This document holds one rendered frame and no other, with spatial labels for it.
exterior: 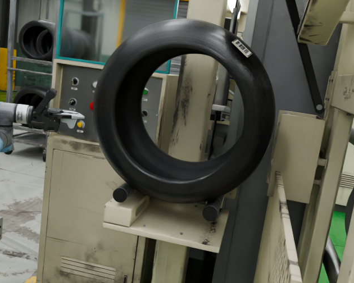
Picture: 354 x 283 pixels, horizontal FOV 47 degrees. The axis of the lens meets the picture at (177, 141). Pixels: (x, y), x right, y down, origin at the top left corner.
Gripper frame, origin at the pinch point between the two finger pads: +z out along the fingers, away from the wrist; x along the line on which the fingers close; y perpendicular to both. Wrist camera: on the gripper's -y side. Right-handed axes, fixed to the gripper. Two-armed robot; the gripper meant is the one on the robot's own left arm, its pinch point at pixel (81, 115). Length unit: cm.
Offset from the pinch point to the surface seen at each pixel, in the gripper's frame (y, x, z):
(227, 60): -35, 53, 40
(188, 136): -1.5, 18.4, 41.0
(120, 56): -31, 42, 11
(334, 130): -16, 40, 86
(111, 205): 14, 49, 14
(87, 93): -2.1, -31.3, 0.7
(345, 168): 86, -207, 273
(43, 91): 68, -323, -60
